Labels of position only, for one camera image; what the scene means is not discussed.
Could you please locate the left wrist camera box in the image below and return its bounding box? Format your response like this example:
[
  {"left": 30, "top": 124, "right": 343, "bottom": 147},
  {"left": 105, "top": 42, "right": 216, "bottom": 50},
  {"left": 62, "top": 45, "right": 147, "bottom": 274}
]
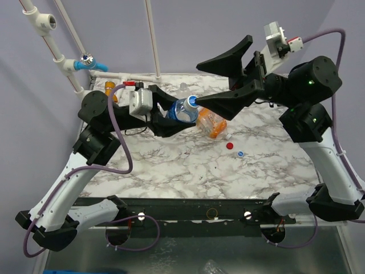
[{"left": 129, "top": 88, "right": 153, "bottom": 116}]

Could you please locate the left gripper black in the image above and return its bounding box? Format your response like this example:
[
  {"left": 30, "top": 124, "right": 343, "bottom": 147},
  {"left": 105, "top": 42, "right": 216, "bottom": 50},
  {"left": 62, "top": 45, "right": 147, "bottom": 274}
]
[{"left": 106, "top": 84, "right": 196, "bottom": 135}]

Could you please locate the orange faucet valve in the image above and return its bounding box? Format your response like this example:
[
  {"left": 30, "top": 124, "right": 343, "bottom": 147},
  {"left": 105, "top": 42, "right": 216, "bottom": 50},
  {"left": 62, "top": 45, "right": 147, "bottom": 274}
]
[{"left": 104, "top": 81, "right": 118, "bottom": 103}]

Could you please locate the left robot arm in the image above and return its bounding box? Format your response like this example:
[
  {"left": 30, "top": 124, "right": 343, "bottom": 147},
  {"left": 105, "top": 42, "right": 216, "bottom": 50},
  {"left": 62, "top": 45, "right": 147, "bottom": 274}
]
[{"left": 15, "top": 84, "right": 196, "bottom": 251}]

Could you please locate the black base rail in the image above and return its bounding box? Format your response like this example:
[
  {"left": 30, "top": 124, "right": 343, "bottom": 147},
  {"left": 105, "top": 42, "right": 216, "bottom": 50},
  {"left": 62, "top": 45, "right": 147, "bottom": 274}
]
[{"left": 76, "top": 196, "right": 297, "bottom": 238}]

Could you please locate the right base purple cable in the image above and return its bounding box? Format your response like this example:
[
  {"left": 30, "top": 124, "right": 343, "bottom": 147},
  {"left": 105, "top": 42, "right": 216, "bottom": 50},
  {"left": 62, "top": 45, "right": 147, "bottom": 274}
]
[{"left": 262, "top": 212, "right": 319, "bottom": 249}]

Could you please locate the clear bottle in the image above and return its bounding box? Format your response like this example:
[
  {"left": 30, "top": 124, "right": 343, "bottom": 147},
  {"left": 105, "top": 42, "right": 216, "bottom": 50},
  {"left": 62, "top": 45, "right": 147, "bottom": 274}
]
[{"left": 176, "top": 82, "right": 190, "bottom": 99}]

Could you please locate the blue label water bottle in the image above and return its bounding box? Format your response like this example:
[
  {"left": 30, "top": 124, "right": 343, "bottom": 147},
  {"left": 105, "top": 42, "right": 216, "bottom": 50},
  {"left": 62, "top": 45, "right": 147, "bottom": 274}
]
[{"left": 165, "top": 95, "right": 198, "bottom": 123}]

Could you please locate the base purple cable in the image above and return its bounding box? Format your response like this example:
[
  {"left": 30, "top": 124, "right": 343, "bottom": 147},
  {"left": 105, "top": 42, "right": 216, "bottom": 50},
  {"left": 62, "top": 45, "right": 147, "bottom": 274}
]
[
  {"left": 262, "top": 212, "right": 319, "bottom": 249},
  {"left": 104, "top": 213, "right": 161, "bottom": 252}
]

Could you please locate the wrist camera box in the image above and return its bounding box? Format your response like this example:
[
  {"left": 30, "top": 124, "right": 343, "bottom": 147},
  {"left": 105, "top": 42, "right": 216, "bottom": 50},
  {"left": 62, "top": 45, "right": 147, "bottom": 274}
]
[
  {"left": 129, "top": 88, "right": 153, "bottom": 116},
  {"left": 261, "top": 21, "right": 303, "bottom": 75}
]

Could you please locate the blue faucet valve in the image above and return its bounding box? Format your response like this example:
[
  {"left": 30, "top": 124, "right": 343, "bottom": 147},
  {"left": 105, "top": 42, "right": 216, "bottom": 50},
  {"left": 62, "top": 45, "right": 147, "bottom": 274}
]
[{"left": 74, "top": 53, "right": 108, "bottom": 72}]

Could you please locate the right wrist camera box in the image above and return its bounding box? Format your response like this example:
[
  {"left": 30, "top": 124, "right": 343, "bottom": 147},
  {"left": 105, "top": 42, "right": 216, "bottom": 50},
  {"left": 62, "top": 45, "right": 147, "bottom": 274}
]
[{"left": 261, "top": 21, "right": 303, "bottom": 75}]

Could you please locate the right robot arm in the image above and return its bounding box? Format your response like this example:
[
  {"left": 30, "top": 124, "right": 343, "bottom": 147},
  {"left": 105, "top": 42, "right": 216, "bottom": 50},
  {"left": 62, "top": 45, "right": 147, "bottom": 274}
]
[{"left": 197, "top": 35, "right": 364, "bottom": 224}]

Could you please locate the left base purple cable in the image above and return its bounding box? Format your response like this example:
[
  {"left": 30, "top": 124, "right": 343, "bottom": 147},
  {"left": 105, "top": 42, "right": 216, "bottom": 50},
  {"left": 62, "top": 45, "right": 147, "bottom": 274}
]
[{"left": 104, "top": 213, "right": 161, "bottom": 252}]

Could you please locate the white pvc pipe frame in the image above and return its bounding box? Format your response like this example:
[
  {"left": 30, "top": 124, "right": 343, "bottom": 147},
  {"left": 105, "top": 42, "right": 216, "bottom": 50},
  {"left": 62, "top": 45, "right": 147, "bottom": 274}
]
[{"left": 19, "top": 1, "right": 161, "bottom": 99}]

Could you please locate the orange plastic jar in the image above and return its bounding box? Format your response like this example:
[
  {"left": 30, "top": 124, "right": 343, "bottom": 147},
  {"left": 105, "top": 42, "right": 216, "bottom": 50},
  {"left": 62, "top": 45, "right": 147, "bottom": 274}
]
[{"left": 196, "top": 108, "right": 229, "bottom": 139}]

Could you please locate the red bottle cap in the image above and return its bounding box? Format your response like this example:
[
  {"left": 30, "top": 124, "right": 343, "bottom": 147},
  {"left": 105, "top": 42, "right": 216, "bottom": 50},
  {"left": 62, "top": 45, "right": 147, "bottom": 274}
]
[{"left": 226, "top": 142, "right": 234, "bottom": 150}]

